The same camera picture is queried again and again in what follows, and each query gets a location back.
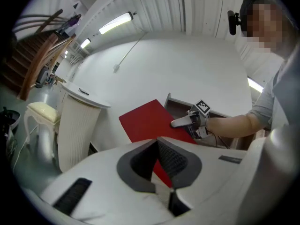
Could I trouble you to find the person's right forearm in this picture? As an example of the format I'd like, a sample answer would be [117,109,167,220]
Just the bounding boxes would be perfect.
[205,112,261,138]

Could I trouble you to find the person's grey shirt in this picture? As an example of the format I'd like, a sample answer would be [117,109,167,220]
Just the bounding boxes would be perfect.
[247,43,300,135]

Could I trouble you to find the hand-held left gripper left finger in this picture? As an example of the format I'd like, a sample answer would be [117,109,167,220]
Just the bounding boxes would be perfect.
[116,139,159,194]

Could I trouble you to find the dark wooden staircase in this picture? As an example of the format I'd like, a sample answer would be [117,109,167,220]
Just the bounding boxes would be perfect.
[0,8,78,102]

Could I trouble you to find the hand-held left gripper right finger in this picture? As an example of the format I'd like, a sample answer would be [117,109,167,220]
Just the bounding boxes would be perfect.
[156,137,203,189]

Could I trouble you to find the white round pedestal table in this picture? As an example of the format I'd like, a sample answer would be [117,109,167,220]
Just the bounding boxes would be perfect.
[57,82,112,173]

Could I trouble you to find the red book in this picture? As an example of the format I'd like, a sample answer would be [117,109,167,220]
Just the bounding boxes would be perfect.
[118,99,198,188]

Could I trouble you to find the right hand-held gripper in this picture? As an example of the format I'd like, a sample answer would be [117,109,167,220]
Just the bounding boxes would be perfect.
[170,99,211,139]

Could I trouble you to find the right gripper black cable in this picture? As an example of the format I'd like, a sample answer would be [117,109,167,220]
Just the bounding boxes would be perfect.
[207,130,232,150]

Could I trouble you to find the grey wall cable conduit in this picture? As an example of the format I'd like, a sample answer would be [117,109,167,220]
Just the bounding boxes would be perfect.
[113,31,149,73]

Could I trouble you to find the black head-mounted camera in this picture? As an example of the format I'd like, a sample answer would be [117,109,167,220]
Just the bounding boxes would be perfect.
[227,10,242,36]

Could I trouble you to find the cream cushioned stool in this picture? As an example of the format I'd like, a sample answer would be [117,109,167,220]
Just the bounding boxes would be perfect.
[23,101,62,159]

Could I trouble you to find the long ceiling tube light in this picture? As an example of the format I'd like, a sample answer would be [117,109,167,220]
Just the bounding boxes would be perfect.
[98,11,135,35]
[247,77,265,94]
[80,37,92,49]

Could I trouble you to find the person's head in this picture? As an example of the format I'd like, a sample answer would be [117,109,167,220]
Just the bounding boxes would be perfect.
[239,0,297,61]

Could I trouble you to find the grey wooden desk with hutch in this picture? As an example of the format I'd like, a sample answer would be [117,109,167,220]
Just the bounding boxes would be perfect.
[164,92,267,151]

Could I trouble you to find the bin of tangled cables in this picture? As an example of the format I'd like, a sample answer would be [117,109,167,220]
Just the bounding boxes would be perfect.
[0,106,21,164]

